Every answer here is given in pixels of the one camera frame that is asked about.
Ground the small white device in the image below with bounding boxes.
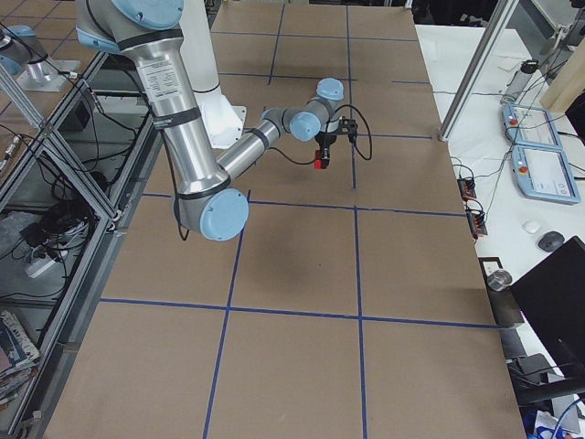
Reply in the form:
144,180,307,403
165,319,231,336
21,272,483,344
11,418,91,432
522,220,540,234

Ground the aluminium frame post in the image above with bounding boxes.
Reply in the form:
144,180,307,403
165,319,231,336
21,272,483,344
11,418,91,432
438,0,519,142

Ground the orange black hub lower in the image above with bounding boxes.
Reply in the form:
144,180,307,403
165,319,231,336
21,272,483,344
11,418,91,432
465,209,488,239

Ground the lower teach pendant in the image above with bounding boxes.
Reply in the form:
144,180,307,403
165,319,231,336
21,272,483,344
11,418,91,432
511,145,581,205

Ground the orange black hub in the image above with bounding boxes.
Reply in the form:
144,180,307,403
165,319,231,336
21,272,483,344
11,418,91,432
457,177,477,201
465,209,488,239

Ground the metal cup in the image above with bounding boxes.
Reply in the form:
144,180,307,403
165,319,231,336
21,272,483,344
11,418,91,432
486,269,513,292

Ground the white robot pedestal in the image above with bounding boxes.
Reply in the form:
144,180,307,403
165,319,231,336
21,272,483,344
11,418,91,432
180,0,247,149

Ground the orange black hub upper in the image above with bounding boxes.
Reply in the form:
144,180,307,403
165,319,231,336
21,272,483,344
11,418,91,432
457,177,477,201

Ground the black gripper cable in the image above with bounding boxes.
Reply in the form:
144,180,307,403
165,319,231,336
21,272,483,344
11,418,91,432
338,104,374,161

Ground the black monitor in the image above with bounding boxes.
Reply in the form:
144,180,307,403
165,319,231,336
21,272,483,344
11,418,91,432
511,236,584,378

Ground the black computer mouse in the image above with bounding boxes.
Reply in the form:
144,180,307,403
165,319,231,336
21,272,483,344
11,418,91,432
537,230,565,252

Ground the white power strip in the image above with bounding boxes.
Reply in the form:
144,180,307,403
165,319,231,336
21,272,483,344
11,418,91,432
25,256,58,279

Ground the upper teach pendant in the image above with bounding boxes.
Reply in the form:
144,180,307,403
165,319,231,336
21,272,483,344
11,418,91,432
502,103,562,149

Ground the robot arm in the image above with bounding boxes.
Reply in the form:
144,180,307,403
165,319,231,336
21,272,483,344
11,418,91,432
76,0,345,241
1,25,48,76

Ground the teach pendant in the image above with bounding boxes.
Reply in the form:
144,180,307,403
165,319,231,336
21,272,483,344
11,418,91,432
511,145,581,205
502,103,562,149

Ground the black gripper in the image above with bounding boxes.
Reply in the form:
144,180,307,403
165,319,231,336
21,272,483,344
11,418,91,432
314,117,357,160

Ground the red block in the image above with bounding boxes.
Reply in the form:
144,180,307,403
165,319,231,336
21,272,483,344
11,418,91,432
314,158,329,170

